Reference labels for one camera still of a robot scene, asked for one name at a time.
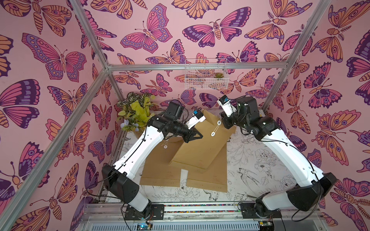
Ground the brown kraft file bag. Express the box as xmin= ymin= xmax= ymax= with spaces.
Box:
xmin=187 ymin=144 xmax=228 ymax=193
xmin=140 ymin=137 xmax=183 ymax=187
xmin=169 ymin=110 xmax=236 ymax=173

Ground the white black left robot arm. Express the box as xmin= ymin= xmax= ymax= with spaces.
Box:
xmin=102 ymin=101 xmax=206 ymax=218

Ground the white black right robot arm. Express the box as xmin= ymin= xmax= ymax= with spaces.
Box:
xmin=217 ymin=95 xmax=337 ymax=218

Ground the potted green yellow plant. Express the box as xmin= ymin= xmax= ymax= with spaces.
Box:
xmin=114 ymin=92 xmax=157 ymax=132

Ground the small green succulent plant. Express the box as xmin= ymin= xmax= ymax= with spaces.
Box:
xmin=214 ymin=73 xmax=224 ymax=79

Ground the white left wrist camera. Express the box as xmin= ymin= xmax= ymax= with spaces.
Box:
xmin=186 ymin=109 xmax=206 ymax=129

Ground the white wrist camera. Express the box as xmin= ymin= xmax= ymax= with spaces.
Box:
xmin=186 ymin=109 xmax=206 ymax=129
xmin=217 ymin=95 xmax=237 ymax=117

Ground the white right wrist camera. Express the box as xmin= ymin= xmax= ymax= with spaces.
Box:
xmin=217 ymin=95 xmax=237 ymax=117

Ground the white wire wall basket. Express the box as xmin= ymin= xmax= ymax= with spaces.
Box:
xmin=184 ymin=62 xmax=229 ymax=91

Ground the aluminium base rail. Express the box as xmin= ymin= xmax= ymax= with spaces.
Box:
xmin=77 ymin=202 xmax=330 ymax=231

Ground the aluminium cage frame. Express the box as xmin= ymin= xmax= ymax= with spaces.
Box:
xmin=0 ymin=0 xmax=331 ymax=231

